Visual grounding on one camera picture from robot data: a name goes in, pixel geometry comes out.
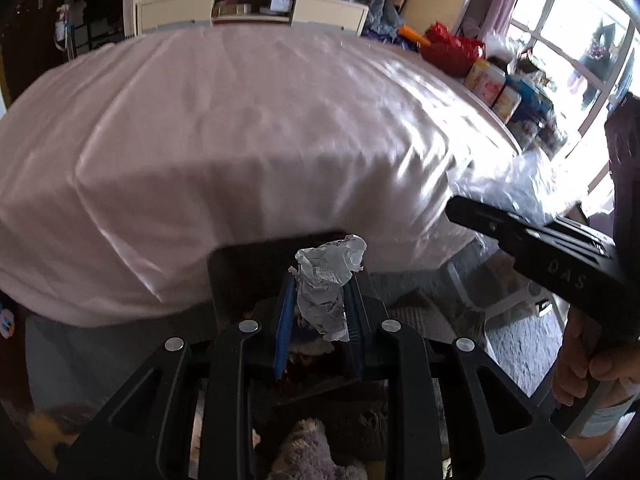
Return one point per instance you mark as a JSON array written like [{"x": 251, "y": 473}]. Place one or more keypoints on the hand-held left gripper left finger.
[{"x": 282, "y": 325}]

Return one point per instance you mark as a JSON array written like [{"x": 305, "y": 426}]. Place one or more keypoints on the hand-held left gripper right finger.
[{"x": 352, "y": 330}]

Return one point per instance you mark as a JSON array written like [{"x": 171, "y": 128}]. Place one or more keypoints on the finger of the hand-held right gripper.
[{"x": 480, "y": 220}]

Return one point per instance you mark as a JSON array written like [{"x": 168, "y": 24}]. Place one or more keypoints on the white paper ball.
[{"x": 322, "y": 290}]

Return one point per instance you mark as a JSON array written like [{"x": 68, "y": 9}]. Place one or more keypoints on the clear plastic bag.
[{"x": 525, "y": 185}]

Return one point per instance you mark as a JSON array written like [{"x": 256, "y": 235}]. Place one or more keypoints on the black trash bin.
[{"x": 235, "y": 285}]

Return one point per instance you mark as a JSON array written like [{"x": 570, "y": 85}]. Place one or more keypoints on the person's right forearm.
[{"x": 605, "y": 420}]

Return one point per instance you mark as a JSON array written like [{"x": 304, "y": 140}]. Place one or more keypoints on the person's right hand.
[{"x": 570, "y": 372}]

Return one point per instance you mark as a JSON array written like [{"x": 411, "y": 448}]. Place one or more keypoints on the white plastic stool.
[{"x": 505, "y": 305}]

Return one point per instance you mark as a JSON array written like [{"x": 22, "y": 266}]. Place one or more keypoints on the dark purple clothing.
[{"x": 625, "y": 170}]

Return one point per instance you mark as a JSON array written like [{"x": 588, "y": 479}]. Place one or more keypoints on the blue package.
[{"x": 532, "y": 107}]

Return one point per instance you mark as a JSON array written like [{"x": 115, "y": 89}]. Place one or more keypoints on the grey plush toy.
[{"x": 305, "y": 452}]

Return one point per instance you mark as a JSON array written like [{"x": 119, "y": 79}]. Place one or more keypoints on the white plastic containers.
[{"x": 484, "y": 82}]

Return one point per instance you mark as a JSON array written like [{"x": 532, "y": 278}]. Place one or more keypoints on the red bag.
[{"x": 450, "y": 50}]

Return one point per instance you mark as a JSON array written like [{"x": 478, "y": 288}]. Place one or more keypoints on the orange foam tube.
[{"x": 414, "y": 35}]

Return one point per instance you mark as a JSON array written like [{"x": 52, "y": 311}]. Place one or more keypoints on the white framed window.
[{"x": 565, "y": 25}]

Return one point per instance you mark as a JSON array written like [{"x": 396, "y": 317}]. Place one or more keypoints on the grey clothes heap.
[{"x": 382, "y": 10}]

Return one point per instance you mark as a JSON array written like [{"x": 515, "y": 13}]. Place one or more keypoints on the beige television cabinet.
[{"x": 175, "y": 10}]

